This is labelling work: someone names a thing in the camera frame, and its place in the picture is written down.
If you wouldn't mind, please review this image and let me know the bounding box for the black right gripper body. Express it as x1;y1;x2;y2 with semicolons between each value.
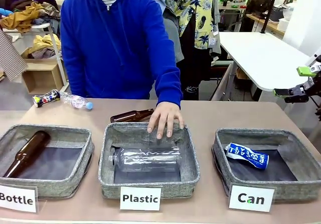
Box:
310;55;321;102

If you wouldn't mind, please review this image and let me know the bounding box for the person's left forearm blue sleeve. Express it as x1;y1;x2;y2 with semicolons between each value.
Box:
154;65;184;109

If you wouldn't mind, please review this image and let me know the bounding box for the crushed blue white can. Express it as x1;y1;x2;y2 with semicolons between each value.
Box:
225;142;270;172

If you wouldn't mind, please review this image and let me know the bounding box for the grey fabric basket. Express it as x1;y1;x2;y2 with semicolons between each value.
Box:
212;128;321;205
0;124;95;199
98;122;201;200

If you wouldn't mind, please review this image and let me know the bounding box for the white sign reading Can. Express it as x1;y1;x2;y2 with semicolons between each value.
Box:
228;184;276;213

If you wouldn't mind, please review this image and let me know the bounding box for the crushed dark printed can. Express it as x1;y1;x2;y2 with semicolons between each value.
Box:
32;88;61;108

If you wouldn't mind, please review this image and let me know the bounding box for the person's left hand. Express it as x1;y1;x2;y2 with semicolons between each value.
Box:
147;101;185;140

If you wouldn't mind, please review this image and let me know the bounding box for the white table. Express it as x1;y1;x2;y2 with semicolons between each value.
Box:
217;31;315;92

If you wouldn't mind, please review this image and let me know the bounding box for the wooden workbench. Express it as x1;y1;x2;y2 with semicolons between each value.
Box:
245;13;287;37

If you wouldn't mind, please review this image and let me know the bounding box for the black pole stand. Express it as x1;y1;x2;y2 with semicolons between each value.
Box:
260;0;280;34

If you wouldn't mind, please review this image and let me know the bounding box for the person in red top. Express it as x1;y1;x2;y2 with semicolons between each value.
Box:
239;0;273;33

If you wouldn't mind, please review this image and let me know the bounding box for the person in floral shirt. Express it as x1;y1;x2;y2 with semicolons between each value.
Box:
164;0;222;100

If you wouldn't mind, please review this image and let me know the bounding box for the large clear plastic bottle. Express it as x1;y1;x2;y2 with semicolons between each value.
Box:
108;146;184;173

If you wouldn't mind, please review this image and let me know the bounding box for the brown glass bottle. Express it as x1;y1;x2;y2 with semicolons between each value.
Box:
110;108;155;124
2;130;52;178

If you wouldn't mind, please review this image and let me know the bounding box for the white sign reading Plastic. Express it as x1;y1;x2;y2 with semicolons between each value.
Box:
119;186;162;211

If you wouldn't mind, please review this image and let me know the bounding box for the person in blue hoodie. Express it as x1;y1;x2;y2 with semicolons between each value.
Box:
60;0;184;109

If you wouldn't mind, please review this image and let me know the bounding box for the small clear bottle blue cap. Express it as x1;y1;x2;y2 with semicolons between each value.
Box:
59;91;94;110

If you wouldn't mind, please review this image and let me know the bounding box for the white metal rack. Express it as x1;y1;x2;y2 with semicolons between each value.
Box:
2;22;69;87

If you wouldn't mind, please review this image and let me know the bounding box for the wooden box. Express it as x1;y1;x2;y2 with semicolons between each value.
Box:
22;58;65;95

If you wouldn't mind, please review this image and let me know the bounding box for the yellow cloth heap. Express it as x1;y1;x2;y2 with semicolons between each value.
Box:
27;34;62;59

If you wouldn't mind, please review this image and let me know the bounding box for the mustard cloth pile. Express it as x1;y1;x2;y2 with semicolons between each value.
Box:
0;2;45;34

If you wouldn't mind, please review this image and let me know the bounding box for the checkered brown cloth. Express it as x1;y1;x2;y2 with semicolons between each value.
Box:
0;28;29;83

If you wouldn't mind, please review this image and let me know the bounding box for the white sign reading Bottle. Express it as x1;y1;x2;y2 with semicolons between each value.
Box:
0;183;38;213

